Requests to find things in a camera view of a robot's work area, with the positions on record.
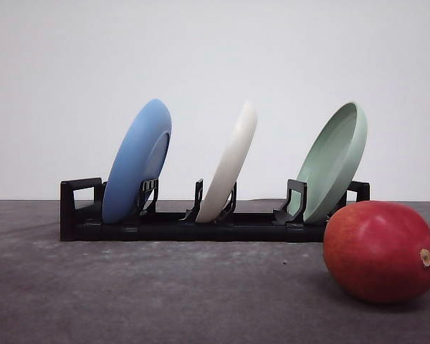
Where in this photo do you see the white plate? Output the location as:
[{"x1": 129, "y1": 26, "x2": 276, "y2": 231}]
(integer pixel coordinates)
[{"x1": 197, "y1": 101, "x2": 257, "y2": 223}]

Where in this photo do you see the red pomegranate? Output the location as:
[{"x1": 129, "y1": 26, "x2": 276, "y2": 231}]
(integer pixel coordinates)
[{"x1": 323, "y1": 201, "x2": 430, "y2": 303}]

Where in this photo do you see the blue plate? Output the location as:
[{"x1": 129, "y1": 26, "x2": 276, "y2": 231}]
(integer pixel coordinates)
[{"x1": 102, "y1": 99, "x2": 172, "y2": 224}]

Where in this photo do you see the light green plate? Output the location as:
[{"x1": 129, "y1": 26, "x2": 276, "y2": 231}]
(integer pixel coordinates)
[{"x1": 288, "y1": 102, "x2": 368, "y2": 224}]

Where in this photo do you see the black plastic dish rack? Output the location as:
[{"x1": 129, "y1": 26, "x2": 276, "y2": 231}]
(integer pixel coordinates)
[{"x1": 60, "y1": 177, "x2": 371, "y2": 242}]

